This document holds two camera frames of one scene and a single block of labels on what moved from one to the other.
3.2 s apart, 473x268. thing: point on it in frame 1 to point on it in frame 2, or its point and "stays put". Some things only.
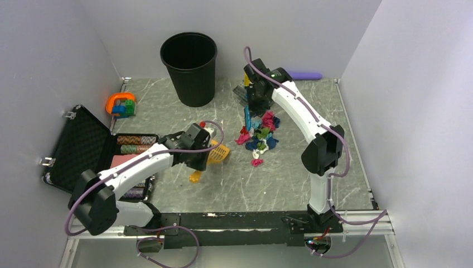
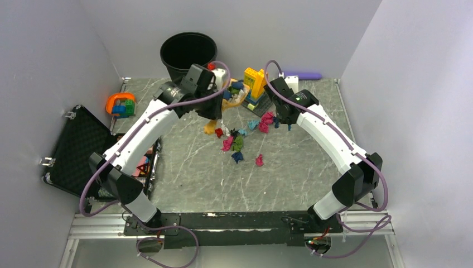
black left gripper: x=200 y=165 to x=215 y=113
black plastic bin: x=190 y=58 stays put
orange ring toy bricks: x=121 y=105 stays put
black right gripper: x=255 y=108 to x=285 y=121
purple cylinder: x=305 y=76 stays put
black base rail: x=271 y=229 stays put
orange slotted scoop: x=216 y=156 to x=210 y=126
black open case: x=87 y=143 stays put
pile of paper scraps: x=260 y=137 to x=267 y=119
